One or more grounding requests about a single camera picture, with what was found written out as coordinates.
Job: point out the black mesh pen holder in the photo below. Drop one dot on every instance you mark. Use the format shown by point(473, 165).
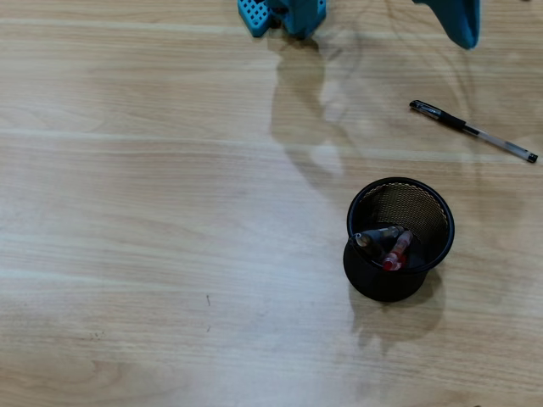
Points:
point(382, 284)

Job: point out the black retractable pen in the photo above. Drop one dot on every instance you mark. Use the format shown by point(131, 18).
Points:
point(373, 251)

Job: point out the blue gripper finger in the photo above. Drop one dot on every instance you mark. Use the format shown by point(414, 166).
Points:
point(462, 21)

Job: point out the red retractable pen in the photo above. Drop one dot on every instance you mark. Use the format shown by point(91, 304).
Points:
point(401, 246)

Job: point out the clear gel pen black cap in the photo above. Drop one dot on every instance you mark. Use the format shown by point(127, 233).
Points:
point(451, 121)

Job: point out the clear pen with grey grip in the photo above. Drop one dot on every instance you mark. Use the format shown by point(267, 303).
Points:
point(377, 234)

